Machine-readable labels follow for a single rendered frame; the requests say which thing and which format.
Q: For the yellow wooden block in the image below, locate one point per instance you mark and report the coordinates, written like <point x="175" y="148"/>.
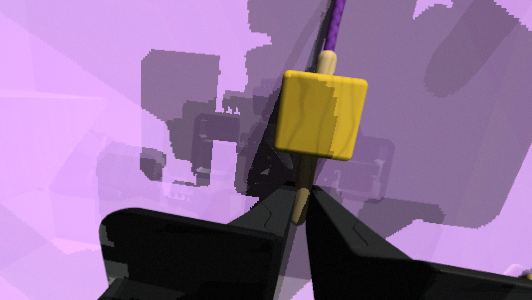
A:
<point x="319" y="115"/>

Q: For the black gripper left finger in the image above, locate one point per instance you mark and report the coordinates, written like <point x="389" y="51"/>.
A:
<point x="240" y="260"/>

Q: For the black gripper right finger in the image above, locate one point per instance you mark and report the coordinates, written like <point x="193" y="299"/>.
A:
<point x="349" y="261"/>

